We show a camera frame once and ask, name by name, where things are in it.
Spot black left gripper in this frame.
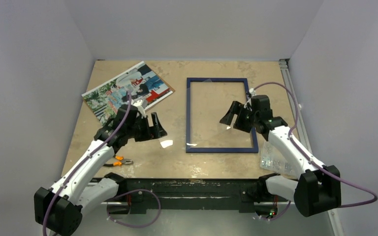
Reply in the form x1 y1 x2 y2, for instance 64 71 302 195
126 113 166 142

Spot blue wooden picture frame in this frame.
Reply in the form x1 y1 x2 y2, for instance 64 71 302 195
186 77 259 154

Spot colourful printed photo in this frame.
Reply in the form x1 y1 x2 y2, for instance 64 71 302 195
82 61 174 126

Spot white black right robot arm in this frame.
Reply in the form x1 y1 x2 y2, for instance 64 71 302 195
220 95 342 217

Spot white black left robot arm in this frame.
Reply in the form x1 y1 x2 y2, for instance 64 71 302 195
33 104 167 236

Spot clear plastic parts box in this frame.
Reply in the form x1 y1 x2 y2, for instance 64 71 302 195
260 142 296 178

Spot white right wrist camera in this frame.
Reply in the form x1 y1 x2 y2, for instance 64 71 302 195
244 88 256 110

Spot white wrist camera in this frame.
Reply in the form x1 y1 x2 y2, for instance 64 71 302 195
132 99 148 117
244 88 256 110

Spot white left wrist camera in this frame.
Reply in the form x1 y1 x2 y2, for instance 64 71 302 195
132 99 148 117

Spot orange handled pliers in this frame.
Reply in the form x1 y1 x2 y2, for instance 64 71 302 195
103 156 134 167

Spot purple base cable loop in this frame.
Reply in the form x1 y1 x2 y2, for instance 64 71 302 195
106 189 162 229

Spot aluminium side rail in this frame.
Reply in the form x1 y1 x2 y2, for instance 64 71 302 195
279 59 345 236

